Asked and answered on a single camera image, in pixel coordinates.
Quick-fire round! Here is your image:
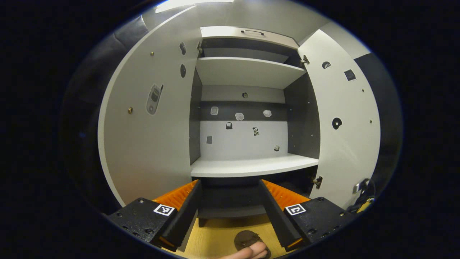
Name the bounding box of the brown fuzzy shoe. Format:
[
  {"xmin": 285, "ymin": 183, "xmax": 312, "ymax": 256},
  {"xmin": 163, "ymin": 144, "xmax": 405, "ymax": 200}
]
[{"xmin": 234, "ymin": 230, "xmax": 272, "ymax": 259}]

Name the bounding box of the white shoe cabinet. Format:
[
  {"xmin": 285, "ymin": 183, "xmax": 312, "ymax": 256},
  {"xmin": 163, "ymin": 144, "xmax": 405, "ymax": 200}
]
[{"xmin": 189, "ymin": 26, "xmax": 320, "ymax": 228}]

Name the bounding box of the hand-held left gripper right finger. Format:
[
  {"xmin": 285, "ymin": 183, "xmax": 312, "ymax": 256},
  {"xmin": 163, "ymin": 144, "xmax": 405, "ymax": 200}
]
[{"xmin": 258, "ymin": 179, "xmax": 356, "ymax": 252}]

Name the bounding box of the ceiling light panel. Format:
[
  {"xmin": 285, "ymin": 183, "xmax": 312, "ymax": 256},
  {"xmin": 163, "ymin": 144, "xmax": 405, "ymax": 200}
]
[{"xmin": 155, "ymin": 0, "xmax": 235, "ymax": 14}]

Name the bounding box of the white cabinet drawer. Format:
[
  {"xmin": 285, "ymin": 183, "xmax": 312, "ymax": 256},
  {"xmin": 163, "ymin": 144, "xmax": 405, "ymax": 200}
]
[{"xmin": 201, "ymin": 26, "xmax": 299, "ymax": 50}]

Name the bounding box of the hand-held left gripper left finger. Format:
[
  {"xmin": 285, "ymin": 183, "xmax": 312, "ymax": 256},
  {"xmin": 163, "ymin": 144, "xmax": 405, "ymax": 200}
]
[{"xmin": 107, "ymin": 180, "xmax": 203, "ymax": 252}]

